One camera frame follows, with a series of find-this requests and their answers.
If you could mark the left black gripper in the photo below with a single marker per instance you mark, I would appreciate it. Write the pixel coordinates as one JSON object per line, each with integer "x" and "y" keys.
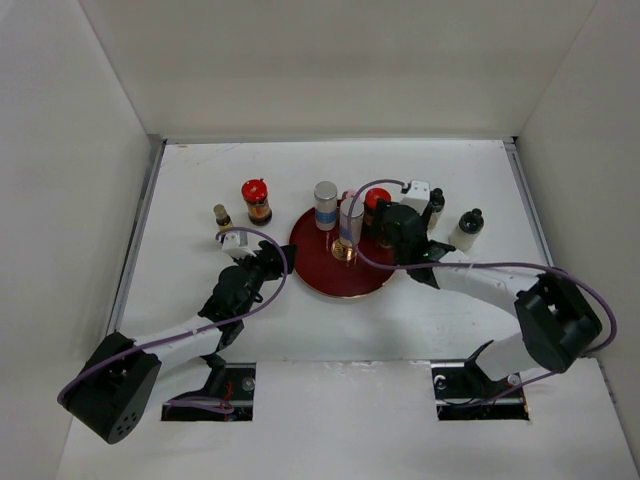
{"x": 270, "y": 270}

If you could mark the silver lid blue label jar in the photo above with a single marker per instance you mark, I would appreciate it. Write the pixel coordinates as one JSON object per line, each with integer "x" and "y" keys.
{"x": 325, "y": 210}

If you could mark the black cap grinder bottle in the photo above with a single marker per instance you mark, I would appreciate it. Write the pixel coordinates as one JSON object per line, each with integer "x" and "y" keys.
{"x": 437, "y": 202}
{"x": 467, "y": 230}

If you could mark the red lid sauce jar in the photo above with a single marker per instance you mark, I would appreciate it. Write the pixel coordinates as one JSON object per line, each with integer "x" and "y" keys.
{"x": 371, "y": 199}
{"x": 255, "y": 196}

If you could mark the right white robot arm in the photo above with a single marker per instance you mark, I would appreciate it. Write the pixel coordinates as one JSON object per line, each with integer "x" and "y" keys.
{"x": 556, "y": 322}

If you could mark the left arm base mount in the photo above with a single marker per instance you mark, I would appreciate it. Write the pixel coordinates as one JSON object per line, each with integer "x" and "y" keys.
{"x": 227, "y": 395}

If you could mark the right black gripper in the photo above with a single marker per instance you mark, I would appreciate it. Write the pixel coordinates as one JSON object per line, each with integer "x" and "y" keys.
{"x": 380, "y": 209}

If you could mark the small yellow liquid bottle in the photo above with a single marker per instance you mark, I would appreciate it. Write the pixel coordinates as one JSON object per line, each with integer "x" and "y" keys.
{"x": 222, "y": 218}

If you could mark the red round tray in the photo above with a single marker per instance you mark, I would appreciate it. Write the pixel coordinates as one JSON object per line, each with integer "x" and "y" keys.
{"x": 328, "y": 267}

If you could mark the black cap brown spice bottle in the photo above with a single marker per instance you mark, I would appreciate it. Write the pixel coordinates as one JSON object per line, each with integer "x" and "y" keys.
{"x": 383, "y": 243}

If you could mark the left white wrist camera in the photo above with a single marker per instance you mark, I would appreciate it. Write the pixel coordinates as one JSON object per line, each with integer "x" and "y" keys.
{"x": 234, "y": 243}

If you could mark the white lid spice jar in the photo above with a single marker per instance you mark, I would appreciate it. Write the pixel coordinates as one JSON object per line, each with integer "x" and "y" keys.
{"x": 351, "y": 220}

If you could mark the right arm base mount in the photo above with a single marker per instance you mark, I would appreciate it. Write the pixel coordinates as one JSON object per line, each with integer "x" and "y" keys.
{"x": 461, "y": 395}

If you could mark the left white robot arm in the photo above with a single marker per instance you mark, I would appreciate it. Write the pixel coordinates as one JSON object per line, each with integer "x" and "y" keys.
{"x": 111, "y": 392}

